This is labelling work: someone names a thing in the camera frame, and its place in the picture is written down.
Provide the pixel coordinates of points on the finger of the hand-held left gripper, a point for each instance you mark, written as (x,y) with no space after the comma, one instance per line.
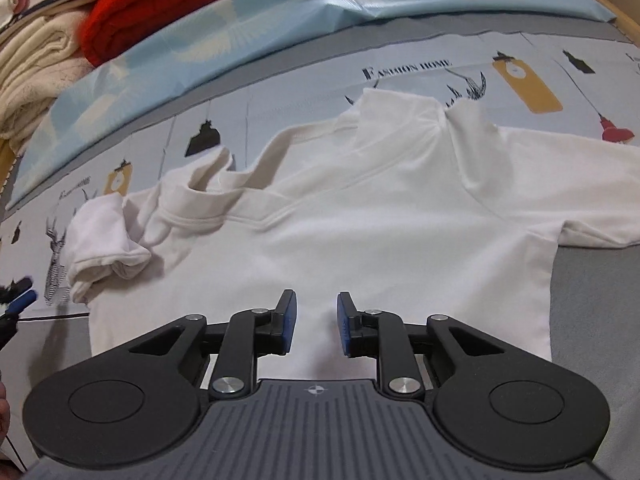
(22,301)
(15,286)

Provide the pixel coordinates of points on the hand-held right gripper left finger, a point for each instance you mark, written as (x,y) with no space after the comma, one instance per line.
(289,325)

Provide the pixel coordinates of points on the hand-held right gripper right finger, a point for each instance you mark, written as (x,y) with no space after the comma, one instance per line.
(344,327)

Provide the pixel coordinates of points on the white t-shirt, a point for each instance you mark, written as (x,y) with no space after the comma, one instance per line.
(375,220)

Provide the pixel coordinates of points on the cream knitted sweater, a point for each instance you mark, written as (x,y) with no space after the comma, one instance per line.
(35,70)

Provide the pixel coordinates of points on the printed grey bed sheet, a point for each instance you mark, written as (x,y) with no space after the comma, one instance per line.
(590,310)

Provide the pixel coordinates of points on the red knitted garment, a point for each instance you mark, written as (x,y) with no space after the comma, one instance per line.
(130,15)

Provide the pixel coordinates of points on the light blue patterned quilt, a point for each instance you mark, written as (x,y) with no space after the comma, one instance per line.
(200,35)

